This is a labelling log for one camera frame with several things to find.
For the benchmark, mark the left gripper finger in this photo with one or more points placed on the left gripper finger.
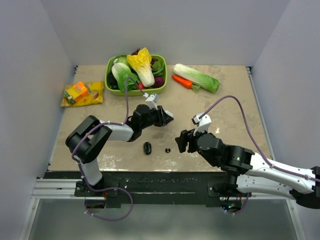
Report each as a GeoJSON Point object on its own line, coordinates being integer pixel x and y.
{"type": "Point", "coordinates": [167, 120]}
{"type": "Point", "coordinates": [166, 113]}

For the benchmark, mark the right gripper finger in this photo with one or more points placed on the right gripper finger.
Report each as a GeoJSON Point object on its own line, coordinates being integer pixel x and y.
{"type": "Point", "coordinates": [186, 134]}
{"type": "Point", "coordinates": [182, 143]}

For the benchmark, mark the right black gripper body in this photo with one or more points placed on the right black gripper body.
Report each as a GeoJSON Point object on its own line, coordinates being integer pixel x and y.
{"type": "Point", "coordinates": [192, 146]}

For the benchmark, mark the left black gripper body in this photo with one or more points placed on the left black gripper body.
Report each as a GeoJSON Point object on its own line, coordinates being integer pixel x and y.
{"type": "Point", "coordinates": [157, 118]}

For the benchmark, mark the black earbud charging case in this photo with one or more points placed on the black earbud charging case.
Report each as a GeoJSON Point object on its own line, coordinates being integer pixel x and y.
{"type": "Point", "coordinates": [147, 148]}

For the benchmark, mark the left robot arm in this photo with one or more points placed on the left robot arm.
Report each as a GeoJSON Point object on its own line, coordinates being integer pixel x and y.
{"type": "Point", "coordinates": [88, 139]}

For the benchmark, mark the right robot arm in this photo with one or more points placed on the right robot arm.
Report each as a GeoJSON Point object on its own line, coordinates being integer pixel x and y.
{"type": "Point", "coordinates": [248, 172]}

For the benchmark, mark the green plastic basket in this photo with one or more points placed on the green plastic basket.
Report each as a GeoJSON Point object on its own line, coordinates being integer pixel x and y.
{"type": "Point", "coordinates": [136, 92]}

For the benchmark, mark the purple onion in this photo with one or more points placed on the purple onion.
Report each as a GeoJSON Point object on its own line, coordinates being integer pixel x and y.
{"type": "Point", "coordinates": [158, 82]}

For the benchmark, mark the orange toy carrot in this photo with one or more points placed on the orange toy carrot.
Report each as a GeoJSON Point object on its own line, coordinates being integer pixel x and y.
{"type": "Point", "coordinates": [186, 83]}

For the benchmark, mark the dark green leafy vegetable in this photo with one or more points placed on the dark green leafy vegetable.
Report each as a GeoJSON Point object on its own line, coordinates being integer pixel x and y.
{"type": "Point", "coordinates": [157, 68]}

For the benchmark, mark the green lettuce in basket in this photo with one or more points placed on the green lettuce in basket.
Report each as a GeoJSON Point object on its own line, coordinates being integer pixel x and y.
{"type": "Point", "coordinates": [124, 77]}

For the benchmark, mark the napa cabbage on table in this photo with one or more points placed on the napa cabbage on table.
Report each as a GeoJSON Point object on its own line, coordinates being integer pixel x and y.
{"type": "Point", "coordinates": [206, 82]}

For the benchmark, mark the yellow napa cabbage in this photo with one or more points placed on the yellow napa cabbage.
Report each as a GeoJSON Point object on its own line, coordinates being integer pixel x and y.
{"type": "Point", "coordinates": [141, 64]}

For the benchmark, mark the yellow snack bag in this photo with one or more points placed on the yellow snack bag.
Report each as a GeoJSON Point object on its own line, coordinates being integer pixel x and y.
{"type": "Point", "coordinates": [95, 97]}

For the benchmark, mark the round green cabbage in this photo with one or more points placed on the round green cabbage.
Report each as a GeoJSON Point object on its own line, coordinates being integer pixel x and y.
{"type": "Point", "coordinates": [121, 59]}

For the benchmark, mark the dark red grapes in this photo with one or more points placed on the dark red grapes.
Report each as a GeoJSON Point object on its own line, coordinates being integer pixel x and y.
{"type": "Point", "coordinates": [136, 52]}

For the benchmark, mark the orange juice box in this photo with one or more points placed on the orange juice box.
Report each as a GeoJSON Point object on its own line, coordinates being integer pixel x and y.
{"type": "Point", "coordinates": [77, 92]}

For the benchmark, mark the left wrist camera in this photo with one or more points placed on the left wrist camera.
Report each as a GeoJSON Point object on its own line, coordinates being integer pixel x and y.
{"type": "Point", "coordinates": [151, 100]}

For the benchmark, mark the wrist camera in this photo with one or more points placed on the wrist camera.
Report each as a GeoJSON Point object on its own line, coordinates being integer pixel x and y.
{"type": "Point", "coordinates": [151, 100]}
{"type": "Point", "coordinates": [202, 123]}

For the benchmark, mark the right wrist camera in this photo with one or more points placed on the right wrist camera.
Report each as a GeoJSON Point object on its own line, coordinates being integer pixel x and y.
{"type": "Point", "coordinates": [202, 123]}

